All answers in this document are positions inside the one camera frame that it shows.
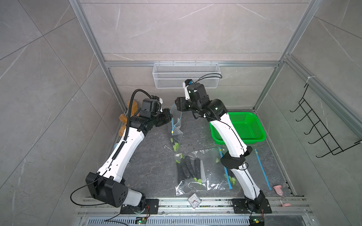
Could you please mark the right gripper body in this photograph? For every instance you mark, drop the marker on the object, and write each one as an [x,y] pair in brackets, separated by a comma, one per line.
[188,106]

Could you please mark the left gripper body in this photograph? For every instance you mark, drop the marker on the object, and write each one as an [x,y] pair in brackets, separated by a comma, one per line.
[160,119]

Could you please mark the clear zip-top bag blue zipper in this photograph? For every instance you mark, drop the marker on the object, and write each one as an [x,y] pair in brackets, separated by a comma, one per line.
[229,175]

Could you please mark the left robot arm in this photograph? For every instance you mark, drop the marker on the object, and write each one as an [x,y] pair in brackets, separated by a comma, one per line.
[107,184]

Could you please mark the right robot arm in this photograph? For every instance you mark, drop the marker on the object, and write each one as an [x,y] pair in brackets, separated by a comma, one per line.
[235,158]

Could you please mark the green plastic basket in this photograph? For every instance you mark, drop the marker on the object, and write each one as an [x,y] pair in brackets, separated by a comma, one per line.
[248,127]

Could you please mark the small white clock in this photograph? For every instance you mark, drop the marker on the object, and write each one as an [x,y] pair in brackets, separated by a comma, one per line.
[194,201]

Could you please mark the pink sand timer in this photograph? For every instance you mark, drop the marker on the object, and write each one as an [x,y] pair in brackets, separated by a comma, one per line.
[283,200]

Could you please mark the white wire wall basket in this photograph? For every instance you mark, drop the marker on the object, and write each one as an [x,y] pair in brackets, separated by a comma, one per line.
[173,75]

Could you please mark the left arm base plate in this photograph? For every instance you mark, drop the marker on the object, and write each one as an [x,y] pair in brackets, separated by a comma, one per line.
[146,206]

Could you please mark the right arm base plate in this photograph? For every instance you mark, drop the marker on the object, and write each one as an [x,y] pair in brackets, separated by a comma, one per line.
[243,206]

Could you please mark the black wall hook rack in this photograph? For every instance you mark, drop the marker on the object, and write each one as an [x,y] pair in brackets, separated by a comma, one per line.
[318,126]

